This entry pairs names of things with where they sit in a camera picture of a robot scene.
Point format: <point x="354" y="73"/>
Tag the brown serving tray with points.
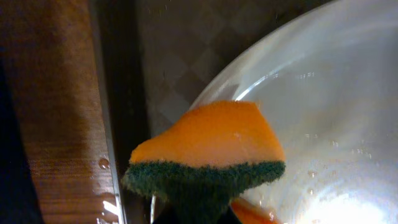
<point x="153" y="59"/>

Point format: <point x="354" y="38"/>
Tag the white plate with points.
<point x="327" y="84"/>

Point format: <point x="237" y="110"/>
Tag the orange green sponge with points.
<point x="205" y="161"/>

